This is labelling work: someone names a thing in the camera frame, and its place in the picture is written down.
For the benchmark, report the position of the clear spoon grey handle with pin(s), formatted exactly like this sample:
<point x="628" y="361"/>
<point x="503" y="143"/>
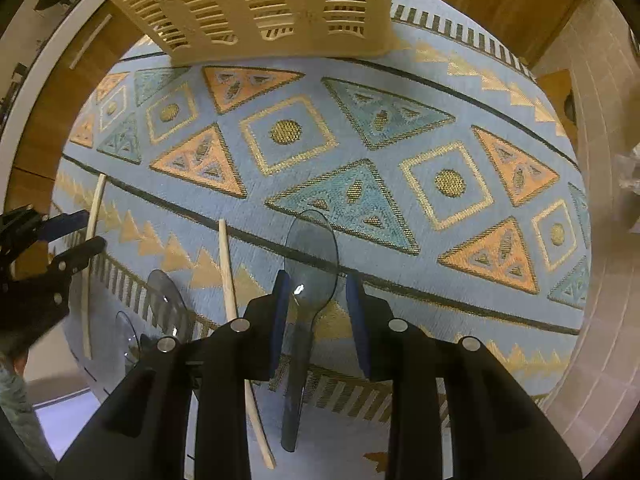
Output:
<point x="312" y="265"/>

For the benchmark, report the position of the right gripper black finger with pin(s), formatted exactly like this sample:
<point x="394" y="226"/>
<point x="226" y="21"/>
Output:
<point x="76" y="258"/>

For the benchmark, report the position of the blue patterned table mat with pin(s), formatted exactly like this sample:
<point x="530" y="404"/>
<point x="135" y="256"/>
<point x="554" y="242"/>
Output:
<point x="530" y="328"/>

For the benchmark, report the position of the clear spoon dark handle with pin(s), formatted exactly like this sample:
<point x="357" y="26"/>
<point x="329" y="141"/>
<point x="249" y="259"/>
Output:
<point x="167" y="299"/>

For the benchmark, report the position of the grey hanging towel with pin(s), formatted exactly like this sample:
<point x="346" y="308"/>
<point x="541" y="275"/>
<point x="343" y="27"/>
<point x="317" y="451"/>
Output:
<point x="627" y="178"/>

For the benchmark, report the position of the beige slotted utensil basket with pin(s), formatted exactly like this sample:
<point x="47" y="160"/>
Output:
<point x="195" y="31"/>

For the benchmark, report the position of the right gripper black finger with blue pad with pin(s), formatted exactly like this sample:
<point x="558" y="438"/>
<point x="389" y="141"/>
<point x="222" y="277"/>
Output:
<point x="139" y="432"/>
<point x="497" y="430"/>

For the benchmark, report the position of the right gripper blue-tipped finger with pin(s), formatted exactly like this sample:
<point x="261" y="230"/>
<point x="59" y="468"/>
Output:
<point x="22" y="227"/>

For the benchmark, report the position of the dark spoon under finger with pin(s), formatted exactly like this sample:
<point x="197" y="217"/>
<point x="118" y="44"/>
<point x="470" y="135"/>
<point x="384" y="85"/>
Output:
<point x="128" y="340"/>

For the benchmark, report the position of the wooden chopstick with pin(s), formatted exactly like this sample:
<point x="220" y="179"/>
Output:
<point x="231" y="313"/>
<point x="86" y="273"/>

